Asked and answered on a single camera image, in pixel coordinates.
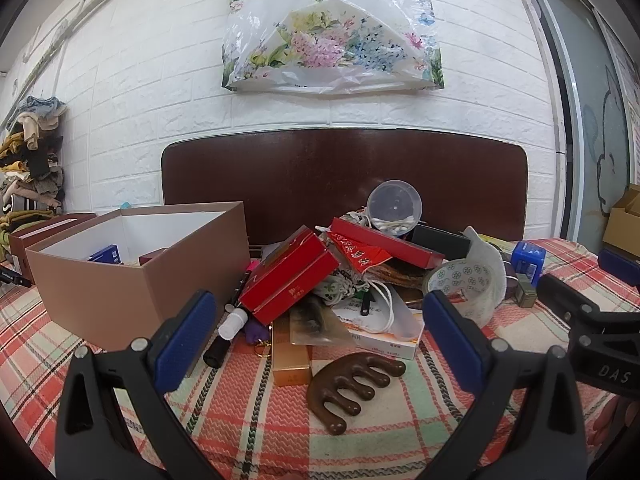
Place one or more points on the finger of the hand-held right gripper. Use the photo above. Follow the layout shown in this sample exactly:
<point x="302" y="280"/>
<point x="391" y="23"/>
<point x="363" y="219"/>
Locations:
<point x="620" y="265"/>
<point x="565" y="300"/>

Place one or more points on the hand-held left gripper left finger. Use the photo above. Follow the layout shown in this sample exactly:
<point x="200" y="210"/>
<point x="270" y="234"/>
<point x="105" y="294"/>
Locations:
<point x="185" y="340"/>

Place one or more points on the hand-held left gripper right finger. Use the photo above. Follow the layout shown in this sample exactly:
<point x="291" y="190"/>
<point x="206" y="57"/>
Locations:
<point x="455" y="345"/>

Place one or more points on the blue plastic stamp box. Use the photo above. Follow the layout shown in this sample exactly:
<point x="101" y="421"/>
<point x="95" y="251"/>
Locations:
<point x="525" y="260"/>

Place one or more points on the patterned clear tape roll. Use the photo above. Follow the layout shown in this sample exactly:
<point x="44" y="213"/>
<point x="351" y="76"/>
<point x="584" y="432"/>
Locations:
<point x="465" y="275"/>

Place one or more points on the brown cardboard box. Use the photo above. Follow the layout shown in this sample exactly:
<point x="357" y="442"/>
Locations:
<point x="125" y="300"/>

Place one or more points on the brown wooden comb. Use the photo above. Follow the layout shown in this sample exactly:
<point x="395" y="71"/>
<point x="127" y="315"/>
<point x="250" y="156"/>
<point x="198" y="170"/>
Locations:
<point x="345" y="380"/>

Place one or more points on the tan cardboard carton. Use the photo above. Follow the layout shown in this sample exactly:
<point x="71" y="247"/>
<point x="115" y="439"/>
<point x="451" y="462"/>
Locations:
<point x="625" y="230"/>

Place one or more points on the small green box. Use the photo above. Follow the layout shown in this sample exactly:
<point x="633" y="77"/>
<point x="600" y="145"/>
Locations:
<point x="526" y="292"/>

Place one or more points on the black and white tube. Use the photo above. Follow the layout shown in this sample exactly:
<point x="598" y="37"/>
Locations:
<point x="232" y="324"/>

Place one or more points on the white and orange box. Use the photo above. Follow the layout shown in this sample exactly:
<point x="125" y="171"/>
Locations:
<point x="385" y="345"/>

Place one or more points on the black pen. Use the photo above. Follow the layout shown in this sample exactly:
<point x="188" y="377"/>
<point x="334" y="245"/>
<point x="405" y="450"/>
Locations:
<point x="239" y="290"/>

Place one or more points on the small dark red box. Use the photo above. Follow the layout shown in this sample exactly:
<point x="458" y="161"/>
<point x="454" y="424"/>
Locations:
<point x="150" y="258"/>

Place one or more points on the pink marker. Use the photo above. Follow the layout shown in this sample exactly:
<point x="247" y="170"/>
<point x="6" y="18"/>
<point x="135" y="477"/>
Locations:
<point x="255" y="266"/>

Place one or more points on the black box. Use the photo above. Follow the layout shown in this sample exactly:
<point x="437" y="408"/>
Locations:
<point x="440" y="242"/>

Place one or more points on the golden box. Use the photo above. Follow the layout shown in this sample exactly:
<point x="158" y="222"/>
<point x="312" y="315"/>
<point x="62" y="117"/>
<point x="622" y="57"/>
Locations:
<point x="290" y="360"/>

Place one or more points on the slim red gift box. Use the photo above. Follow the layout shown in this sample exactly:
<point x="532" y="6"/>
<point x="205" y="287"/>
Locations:
<point x="400" y="249"/>

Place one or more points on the small dark blue box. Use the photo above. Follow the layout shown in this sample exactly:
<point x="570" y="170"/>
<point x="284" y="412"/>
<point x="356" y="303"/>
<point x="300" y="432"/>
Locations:
<point x="107" y="254"/>

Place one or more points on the wide red gift box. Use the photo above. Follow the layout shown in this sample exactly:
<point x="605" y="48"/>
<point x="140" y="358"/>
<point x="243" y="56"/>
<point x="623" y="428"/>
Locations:
<point x="285" y="280"/>

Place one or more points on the plaid blanket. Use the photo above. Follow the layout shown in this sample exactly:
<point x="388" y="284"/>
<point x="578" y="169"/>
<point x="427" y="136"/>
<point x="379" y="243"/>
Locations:
<point x="280" y="425"/>

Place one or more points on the dark clear packet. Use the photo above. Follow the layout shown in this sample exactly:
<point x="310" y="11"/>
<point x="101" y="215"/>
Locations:
<point x="312" y="320"/>

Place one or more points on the red printed pennant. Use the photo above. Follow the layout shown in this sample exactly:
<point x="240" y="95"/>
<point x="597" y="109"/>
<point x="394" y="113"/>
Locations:
<point x="360" y="255"/>

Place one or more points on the frosted glass door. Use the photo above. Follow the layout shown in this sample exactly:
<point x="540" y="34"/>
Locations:
<point x="600" y="135"/>

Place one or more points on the clear plastic jar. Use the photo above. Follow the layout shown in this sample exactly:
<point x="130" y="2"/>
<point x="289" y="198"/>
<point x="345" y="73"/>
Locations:
<point x="395" y="205"/>

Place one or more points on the dark red box lid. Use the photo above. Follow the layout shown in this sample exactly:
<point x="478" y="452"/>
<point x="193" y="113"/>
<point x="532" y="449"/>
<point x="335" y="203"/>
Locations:
<point x="25" y="255"/>

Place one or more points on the dark brown headboard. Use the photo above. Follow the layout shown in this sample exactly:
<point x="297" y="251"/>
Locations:
<point x="300" y="175"/>

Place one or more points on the pile of clothes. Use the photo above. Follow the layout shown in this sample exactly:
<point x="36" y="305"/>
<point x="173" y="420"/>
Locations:
<point x="30" y="160"/>

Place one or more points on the floral plastic bag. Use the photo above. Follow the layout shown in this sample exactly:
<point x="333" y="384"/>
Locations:
<point x="325" y="35"/>

